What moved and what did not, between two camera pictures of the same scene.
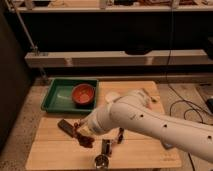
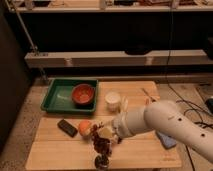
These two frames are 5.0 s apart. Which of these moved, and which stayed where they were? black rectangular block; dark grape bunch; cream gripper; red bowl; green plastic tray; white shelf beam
Moved: cream gripper; dark grape bunch
Stayed: red bowl; white shelf beam; black rectangular block; green plastic tray
